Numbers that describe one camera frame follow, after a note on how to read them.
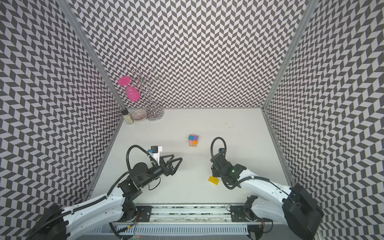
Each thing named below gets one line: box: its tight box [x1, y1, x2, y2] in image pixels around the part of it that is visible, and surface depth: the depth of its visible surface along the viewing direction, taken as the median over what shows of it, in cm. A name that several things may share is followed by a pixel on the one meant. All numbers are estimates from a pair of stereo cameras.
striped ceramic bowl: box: [131, 109, 147, 122], surface depth 114 cm
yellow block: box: [208, 176, 220, 186], surface depth 84 cm
